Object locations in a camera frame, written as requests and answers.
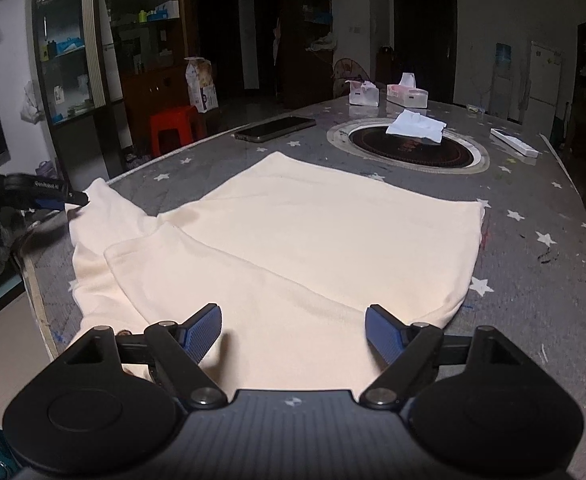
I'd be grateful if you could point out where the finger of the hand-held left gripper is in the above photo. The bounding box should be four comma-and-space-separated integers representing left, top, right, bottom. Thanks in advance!
35, 191, 90, 211

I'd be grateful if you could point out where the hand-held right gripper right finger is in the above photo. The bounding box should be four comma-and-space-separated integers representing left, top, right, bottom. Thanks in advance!
359, 304, 520, 409

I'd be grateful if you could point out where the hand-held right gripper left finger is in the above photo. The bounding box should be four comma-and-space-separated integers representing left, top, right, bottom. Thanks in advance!
65, 302, 229, 409

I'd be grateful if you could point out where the cream knit garment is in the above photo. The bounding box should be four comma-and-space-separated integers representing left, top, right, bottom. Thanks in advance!
67, 151, 486, 396

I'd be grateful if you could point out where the white plastic bag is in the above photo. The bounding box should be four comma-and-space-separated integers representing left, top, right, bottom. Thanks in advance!
20, 80, 44, 123

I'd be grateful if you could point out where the red plastic stool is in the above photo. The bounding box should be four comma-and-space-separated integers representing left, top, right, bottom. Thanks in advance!
149, 106, 200, 157

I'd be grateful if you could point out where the arched wooden cabinet unit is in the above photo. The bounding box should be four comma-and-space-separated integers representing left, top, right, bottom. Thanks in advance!
32, 0, 336, 181

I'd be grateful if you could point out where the white printed paper sack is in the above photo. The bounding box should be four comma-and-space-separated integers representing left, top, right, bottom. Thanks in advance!
184, 56, 220, 113

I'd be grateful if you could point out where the round built-in induction cooker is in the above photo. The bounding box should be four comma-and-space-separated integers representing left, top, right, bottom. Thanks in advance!
326, 119, 490, 176

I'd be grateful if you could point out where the white paper towel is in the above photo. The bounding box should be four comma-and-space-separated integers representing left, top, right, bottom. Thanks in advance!
385, 110, 447, 144

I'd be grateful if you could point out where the black smartphone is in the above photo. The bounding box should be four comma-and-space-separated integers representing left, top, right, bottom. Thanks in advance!
234, 116, 317, 144

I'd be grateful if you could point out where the white remote control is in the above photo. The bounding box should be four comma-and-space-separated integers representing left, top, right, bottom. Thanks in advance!
490, 128, 540, 157

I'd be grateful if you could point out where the pink tissue box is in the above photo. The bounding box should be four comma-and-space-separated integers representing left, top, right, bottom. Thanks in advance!
386, 72, 429, 109

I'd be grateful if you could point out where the white tissue pack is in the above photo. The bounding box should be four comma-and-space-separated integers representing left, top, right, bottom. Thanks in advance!
344, 79, 380, 107

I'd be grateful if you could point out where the pink children's play tent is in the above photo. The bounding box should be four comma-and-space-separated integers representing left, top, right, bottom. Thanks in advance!
333, 57, 366, 98

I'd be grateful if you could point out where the water dispenser with blue bottle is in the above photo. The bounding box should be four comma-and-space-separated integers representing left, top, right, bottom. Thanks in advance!
490, 42, 516, 118

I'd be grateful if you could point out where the dark wooden door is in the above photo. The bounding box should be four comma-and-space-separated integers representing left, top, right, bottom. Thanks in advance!
393, 0, 458, 103

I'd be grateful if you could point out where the white refrigerator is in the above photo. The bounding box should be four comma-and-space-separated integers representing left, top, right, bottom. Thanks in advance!
526, 40, 563, 123

